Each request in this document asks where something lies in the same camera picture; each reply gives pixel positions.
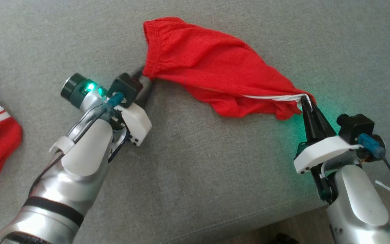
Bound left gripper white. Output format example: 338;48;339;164
61;66;154;147

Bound white cable tie tag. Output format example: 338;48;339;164
49;136;75;155
374;180;390;194

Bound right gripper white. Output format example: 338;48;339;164
293;96;380;174

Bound right blue cable connector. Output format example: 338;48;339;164
357;133;386;159

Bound blue cable connector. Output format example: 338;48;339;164
357;133;386;159
102;92;125;110

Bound large grey sofa seat cushion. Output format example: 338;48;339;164
0;0;390;244

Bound left blue cable connector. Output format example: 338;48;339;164
102;92;125;110

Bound red shorts with white stripe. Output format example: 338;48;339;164
143;17;317;121

